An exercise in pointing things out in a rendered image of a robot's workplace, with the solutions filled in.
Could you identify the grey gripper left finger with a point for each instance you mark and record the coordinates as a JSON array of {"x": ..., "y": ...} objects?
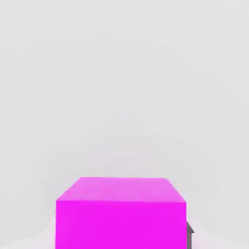
[{"x": 46, "y": 239}]

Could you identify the small magenta cube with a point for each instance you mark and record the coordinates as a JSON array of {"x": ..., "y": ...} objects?
[{"x": 120, "y": 221}]

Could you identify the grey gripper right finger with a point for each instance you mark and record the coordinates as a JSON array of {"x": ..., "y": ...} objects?
[{"x": 189, "y": 236}]

